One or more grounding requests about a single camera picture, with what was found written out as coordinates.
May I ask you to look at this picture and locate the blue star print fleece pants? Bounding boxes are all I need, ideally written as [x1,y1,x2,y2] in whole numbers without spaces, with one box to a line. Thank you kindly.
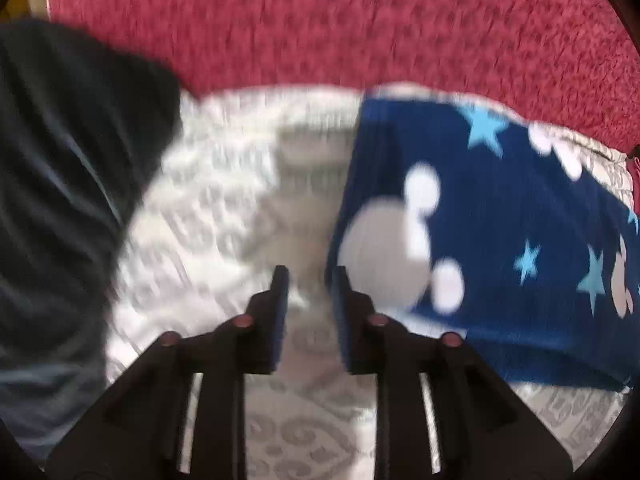
[326,98,639,391]

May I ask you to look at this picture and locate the black folded garment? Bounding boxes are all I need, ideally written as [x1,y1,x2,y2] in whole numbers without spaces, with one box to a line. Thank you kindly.
[1,18,180,464]

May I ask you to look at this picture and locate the red textured blanket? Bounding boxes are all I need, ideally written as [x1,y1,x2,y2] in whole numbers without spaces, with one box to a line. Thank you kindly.
[48,0,639,152]

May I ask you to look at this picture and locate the white grey patterned mattress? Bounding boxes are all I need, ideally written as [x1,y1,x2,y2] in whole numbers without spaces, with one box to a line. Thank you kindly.
[107,84,639,479]

